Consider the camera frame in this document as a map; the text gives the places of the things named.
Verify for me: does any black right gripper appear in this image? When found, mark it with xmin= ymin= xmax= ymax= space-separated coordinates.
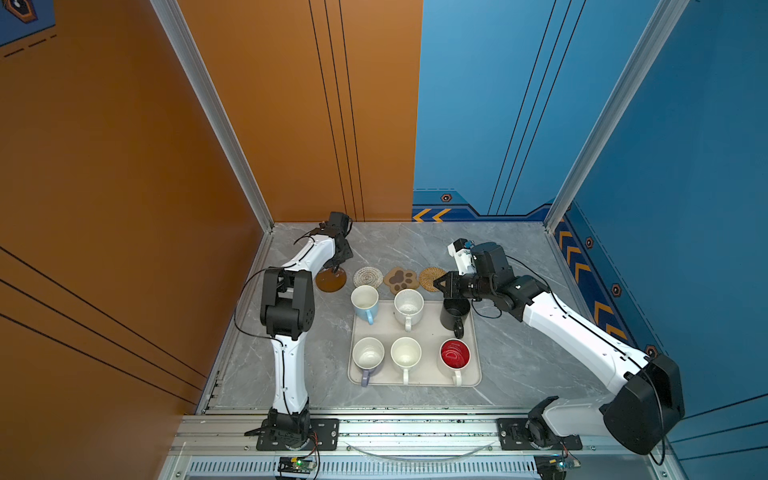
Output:
xmin=431 ymin=271 xmax=495 ymax=301

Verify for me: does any woven rattan round coaster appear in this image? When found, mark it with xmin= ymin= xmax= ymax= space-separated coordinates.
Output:
xmin=419 ymin=267 xmax=446 ymax=292

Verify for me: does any scratched brown wooden round coaster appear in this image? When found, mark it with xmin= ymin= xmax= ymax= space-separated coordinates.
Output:
xmin=315 ymin=267 xmax=347 ymax=293

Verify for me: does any white multicolour rope coaster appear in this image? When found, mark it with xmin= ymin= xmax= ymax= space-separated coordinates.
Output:
xmin=353 ymin=266 xmax=384 ymax=288

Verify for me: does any cork paw print coaster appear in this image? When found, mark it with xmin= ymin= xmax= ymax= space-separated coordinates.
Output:
xmin=384 ymin=267 xmax=420 ymax=295

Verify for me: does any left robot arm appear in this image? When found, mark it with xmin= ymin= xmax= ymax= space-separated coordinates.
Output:
xmin=254 ymin=212 xmax=353 ymax=450

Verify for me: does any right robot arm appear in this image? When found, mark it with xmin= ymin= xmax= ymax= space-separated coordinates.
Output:
xmin=433 ymin=238 xmax=685 ymax=455

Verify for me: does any black mug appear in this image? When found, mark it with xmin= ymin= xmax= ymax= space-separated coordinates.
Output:
xmin=440 ymin=298 xmax=470 ymax=339

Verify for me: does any white speckled mug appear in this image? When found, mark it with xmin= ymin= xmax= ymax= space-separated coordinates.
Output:
xmin=393 ymin=289 xmax=425 ymax=332

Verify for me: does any red inside white mug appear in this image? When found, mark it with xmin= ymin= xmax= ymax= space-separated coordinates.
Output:
xmin=438 ymin=339 xmax=472 ymax=387

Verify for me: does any plain white mug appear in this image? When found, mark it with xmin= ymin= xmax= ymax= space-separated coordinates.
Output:
xmin=390 ymin=336 xmax=422 ymax=386

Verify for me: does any white serving tray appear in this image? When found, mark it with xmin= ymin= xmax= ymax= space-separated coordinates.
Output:
xmin=347 ymin=300 xmax=482 ymax=388

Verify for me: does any right circuit board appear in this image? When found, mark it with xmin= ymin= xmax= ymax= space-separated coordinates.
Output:
xmin=534 ymin=456 xmax=582 ymax=480

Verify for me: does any left green circuit board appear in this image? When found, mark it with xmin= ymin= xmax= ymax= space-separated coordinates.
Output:
xmin=277 ymin=456 xmax=317 ymax=478

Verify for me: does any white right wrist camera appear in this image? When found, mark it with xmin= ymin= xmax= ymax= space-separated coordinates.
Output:
xmin=447 ymin=238 xmax=476 ymax=275

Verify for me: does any white mug blue handle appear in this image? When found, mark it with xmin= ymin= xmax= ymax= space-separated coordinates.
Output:
xmin=351 ymin=285 xmax=379 ymax=325

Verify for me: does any white mug purple handle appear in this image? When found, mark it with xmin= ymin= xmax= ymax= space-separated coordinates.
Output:
xmin=352 ymin=337 xmax=386 ymax=387

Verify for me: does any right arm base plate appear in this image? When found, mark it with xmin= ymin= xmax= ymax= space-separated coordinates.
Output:
xmin=496 ymin=417 xmax=583 ymax=451

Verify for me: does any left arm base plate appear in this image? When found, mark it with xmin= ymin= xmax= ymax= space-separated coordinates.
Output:
xmin=256 ymin=417 xmax=340 ymax=453

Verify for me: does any aluminium front rail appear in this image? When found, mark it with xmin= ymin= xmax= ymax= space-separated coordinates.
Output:
xmin=158 ymin=409 xmax=686 ymax=479

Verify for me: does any aluminium corner post left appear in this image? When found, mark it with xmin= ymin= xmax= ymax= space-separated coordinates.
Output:
xmin=150 ymin=0 xmax=274 ymax=234

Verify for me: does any aluminium corner post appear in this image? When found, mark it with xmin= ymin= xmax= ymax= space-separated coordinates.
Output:
xmin=150 ymin=0 xmax=274 ymax=234
xmin=543 ymin=0 xmax=689 ymax=234

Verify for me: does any aluminium corner post right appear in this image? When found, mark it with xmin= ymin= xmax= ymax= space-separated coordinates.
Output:
xmin=543 ymin=0 xmax=689 ymax=234

